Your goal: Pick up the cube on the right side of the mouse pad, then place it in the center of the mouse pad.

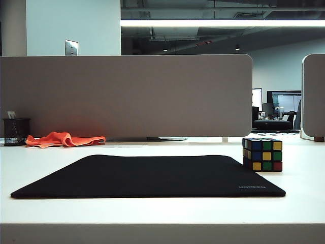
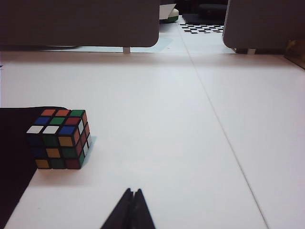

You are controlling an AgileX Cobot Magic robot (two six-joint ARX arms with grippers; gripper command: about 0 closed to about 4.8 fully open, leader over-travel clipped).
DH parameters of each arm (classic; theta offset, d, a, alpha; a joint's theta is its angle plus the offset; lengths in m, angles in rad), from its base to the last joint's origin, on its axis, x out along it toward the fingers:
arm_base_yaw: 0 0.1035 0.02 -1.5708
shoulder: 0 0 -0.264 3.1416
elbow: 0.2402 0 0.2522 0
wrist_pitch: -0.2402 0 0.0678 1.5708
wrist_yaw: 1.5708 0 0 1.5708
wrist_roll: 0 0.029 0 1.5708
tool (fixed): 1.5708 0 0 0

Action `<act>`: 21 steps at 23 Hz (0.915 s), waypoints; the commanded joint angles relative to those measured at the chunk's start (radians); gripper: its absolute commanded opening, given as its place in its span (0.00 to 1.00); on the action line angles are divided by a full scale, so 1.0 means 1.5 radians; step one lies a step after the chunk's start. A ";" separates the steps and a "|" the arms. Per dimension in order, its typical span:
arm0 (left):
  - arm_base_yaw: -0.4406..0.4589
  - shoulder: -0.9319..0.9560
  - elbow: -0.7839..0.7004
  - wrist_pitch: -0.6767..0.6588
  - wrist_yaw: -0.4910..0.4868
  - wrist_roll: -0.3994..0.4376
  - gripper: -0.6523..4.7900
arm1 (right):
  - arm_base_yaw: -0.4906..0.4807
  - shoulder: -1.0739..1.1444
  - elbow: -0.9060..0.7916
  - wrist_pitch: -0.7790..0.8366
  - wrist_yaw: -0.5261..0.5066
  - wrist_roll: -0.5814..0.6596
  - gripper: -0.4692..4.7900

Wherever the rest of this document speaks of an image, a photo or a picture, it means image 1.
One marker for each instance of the multicolour Rubik's cube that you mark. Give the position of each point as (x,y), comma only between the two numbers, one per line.
(266,155)

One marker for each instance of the black UGREEN mouse pad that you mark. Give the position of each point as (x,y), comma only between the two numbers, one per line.
(152,175)

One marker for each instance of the dark flat monitor base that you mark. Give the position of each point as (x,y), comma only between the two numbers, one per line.
(152,139)

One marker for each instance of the wide grey desk divider panel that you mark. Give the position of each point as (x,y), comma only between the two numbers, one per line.
(127,96)

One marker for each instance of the red ceiling sign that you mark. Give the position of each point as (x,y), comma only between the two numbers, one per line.
(203,43)

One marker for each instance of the white-framed computer monitor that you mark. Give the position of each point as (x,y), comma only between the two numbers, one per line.
(257,97)

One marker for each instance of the orange cloth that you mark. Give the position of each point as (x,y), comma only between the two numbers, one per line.
(63,139)

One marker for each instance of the black ceiling spot lamp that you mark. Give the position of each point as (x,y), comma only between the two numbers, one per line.
(237,47)

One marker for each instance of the black round cushion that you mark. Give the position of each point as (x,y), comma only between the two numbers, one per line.
(271,124)

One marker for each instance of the long white ceiling light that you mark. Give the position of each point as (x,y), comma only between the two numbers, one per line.
(223,23)

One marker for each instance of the clear bottle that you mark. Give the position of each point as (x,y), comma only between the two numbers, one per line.
(280,113)

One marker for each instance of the black computer monitor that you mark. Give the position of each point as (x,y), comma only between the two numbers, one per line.
(285,100)

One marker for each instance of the black mesh pen holder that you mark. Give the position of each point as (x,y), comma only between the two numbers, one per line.
(15,132)

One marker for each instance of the silver clip in pen holder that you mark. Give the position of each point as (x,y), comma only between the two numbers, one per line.
(11,115)

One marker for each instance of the narrow grey desk divider panel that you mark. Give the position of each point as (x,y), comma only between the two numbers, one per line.
(314,96)

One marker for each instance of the brown divider foot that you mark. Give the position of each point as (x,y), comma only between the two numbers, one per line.
(319,138)

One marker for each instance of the white divider bracket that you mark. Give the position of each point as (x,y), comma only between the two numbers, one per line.
(225,139)

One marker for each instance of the metal wall switch plate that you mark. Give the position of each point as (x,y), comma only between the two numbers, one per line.
(71,47)

